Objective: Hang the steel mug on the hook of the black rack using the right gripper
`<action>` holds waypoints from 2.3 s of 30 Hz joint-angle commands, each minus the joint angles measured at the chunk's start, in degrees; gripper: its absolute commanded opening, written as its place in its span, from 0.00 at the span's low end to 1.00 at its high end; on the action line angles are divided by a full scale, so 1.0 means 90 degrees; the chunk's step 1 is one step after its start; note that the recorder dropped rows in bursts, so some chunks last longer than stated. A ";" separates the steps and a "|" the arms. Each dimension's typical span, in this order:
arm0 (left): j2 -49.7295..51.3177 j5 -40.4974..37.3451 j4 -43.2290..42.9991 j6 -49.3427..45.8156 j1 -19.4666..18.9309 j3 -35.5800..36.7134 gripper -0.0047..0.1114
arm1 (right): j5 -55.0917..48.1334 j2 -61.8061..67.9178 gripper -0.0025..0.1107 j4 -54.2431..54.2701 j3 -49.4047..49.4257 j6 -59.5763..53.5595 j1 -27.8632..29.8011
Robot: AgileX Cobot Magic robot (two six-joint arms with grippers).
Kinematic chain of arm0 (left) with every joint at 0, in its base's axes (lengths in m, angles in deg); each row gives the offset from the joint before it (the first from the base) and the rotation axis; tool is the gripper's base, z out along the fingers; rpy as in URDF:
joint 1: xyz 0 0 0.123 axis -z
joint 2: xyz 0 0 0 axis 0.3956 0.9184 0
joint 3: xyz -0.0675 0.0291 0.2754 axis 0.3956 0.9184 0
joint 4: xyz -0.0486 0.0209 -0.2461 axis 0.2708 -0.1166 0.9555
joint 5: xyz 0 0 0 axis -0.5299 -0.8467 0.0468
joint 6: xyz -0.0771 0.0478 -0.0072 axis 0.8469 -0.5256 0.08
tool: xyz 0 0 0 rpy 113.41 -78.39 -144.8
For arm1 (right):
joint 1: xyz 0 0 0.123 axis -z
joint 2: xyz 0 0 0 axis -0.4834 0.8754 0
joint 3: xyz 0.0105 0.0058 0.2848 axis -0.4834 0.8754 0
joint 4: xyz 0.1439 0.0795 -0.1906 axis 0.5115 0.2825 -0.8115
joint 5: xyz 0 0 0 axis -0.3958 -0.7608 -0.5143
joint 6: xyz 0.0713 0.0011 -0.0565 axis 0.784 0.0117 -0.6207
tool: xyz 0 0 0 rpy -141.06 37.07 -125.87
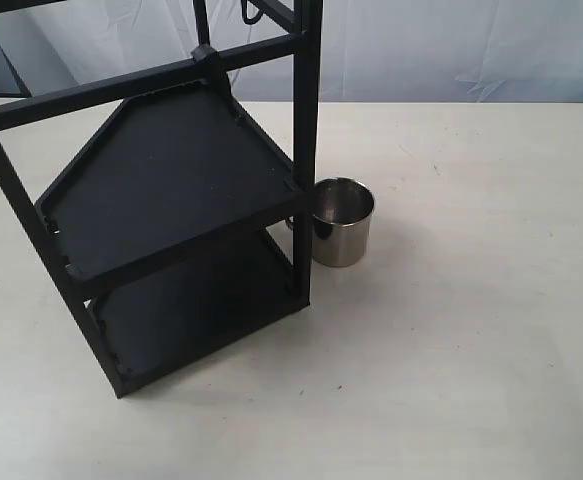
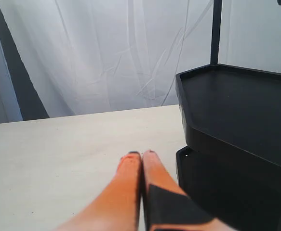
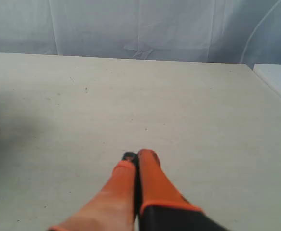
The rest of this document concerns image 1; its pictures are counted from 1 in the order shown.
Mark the black metal shelf rack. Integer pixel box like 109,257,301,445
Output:
0,1,323,397

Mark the white backdrop curtain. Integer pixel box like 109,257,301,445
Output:
0,1,583,103

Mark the stainless steel cup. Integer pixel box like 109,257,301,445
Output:
312,177,375,268

